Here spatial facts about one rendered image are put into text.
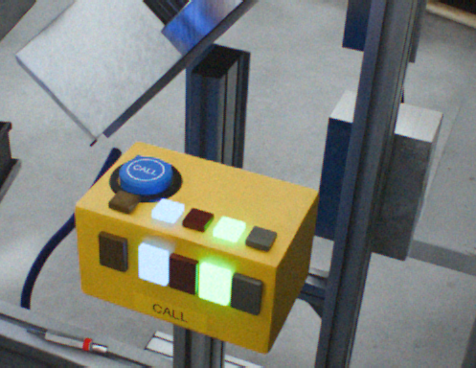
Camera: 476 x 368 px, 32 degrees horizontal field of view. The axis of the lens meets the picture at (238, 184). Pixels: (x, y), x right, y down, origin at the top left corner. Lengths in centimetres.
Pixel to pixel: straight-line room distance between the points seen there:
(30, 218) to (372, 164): 143
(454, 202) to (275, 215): 45
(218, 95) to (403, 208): 33
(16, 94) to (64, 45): 198
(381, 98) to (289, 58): 216
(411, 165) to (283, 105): 171
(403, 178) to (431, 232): 25
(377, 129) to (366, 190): 10
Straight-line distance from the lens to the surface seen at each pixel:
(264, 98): 291
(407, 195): 121
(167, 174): 62
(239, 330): 61
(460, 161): 109
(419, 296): 217
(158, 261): 59
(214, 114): 113
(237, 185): 62
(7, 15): 108
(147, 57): 96
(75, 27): 96
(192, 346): 70
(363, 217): 114
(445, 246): 94
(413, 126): 119
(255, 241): 56
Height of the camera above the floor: 144
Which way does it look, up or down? 36 degrees down
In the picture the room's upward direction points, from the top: 4 degrees clockwise
